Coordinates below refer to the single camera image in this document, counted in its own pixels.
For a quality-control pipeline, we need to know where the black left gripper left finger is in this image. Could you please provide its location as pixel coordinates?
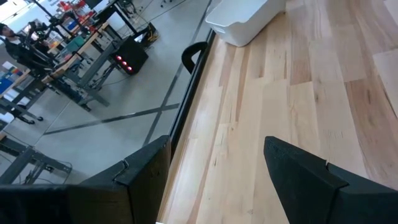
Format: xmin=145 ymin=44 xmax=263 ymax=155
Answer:
xmin=0 ymin=134 xmax=172 ymax=224

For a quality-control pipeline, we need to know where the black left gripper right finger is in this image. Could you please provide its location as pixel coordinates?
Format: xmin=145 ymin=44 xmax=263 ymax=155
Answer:
xmin=262 ymin=135 xmax=398 ymax=224

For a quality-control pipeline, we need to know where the white plastic bin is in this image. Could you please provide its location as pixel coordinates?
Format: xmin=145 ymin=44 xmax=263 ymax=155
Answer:
xmin=205 ymin=0 xmax=287 ymax=47

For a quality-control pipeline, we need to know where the grey steel stand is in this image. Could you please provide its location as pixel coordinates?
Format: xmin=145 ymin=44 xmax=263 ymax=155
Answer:
xmin=0 ymin=136 xmax=73 ymax=185

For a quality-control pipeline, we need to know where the black computer tower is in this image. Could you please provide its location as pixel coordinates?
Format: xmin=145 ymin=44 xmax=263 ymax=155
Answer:
xmin=112 ymin=35 xmax=150 ymax=76

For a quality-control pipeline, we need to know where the wooden workbench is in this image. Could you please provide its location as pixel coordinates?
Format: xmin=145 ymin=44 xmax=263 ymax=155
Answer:
xmin=40 ymin=20 xmax=111 ymax=85

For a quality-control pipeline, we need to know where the person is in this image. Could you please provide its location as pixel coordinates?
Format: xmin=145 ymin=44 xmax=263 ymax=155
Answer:
xmin=0 ymin=22 xmax=32 ymax=68

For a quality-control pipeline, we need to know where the black frame handle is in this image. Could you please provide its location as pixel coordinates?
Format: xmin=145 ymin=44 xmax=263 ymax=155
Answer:
xmin=180 ymin=40 xmax=209 ymax=75

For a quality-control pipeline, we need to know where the black crate with yellow cables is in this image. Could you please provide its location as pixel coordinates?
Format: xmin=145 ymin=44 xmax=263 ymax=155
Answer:
xmin=132 ymin=21 xmax=160 ymax=44

